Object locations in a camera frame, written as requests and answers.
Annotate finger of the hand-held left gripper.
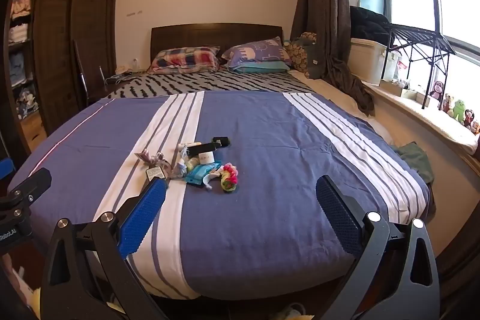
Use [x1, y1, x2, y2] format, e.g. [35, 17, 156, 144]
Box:
[0, 157, 15, 179]
[12, 168, 52, 201]

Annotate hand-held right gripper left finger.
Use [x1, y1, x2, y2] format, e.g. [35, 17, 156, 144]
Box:
[40, 177, 167, 320]

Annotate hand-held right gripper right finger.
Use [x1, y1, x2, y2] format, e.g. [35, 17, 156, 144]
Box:
[316, 175, 440, 320]

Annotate white packet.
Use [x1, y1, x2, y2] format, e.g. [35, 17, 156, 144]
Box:
[145, 166, 166, 181]

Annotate blue tissue packet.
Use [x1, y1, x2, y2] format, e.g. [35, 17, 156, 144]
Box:
[185, 163, 223, 187]

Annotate white strip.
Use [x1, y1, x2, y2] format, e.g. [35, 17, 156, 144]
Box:
[202, 172, 222, 190]

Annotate black cardboard box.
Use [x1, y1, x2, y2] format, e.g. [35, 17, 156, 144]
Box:
[186, 142, 220, 157]

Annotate colourful knitted item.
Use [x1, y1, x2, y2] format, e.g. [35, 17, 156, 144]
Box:
[219, 163, 239, 192]

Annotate blue white striped blanket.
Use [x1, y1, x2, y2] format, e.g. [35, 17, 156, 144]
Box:
[7, 91, 432, 300]

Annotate green cloth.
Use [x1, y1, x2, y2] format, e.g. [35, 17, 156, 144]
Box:
[394, 142, 435, 186]

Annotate open wooden shelf unit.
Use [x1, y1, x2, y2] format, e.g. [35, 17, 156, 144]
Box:
[3, 0, 47, 152]

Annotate stacks of folded clothes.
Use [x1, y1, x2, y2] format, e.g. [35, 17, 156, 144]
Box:
[8, 0, 40, 118]

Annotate dark wooden wardrobe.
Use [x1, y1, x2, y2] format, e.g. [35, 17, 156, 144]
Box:
[32, 0, 126, 135]

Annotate small boxes on sill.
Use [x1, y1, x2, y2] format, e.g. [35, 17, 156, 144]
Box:
[380, 78, 419, 101]

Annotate zebra pattern bed sheet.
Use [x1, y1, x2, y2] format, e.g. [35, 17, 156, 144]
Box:
[109, 66, 316, 99]

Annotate grey green cushion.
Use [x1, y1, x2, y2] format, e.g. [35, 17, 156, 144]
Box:
[305, 43, 325, 80]

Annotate white storage box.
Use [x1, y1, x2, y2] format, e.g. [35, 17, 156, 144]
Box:
[350, 37, 387, 85]

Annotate plaid pillow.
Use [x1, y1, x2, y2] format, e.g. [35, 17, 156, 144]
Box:
[147, 46, 221, 75]

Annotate green frog plush toy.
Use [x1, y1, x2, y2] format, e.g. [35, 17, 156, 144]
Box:
[452, 100, 467, 122]

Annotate brown patterned cushion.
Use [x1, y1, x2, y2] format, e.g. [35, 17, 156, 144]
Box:
[283, 32, 317, 79]

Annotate teal pillow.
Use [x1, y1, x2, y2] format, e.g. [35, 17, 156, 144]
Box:
[229, 61, 291, 74]

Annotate purple elephant print pillow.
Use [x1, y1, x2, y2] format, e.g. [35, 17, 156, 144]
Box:
[221, 37, 292, 69]

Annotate dark wooden headboard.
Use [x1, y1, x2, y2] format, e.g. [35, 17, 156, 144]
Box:
[151, 24, 284, 66]

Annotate black jacket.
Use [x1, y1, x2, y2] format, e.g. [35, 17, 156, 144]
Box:
[350, 5, 392, 41]

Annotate black folding rack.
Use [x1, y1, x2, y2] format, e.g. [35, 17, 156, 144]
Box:
[382, 24, 457, 110]

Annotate brown curtain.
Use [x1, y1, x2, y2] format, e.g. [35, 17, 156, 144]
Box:
[290, 0, 376, 116]

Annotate white charging cable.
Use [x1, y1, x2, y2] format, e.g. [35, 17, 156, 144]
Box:
[107, 58, 147, 84]

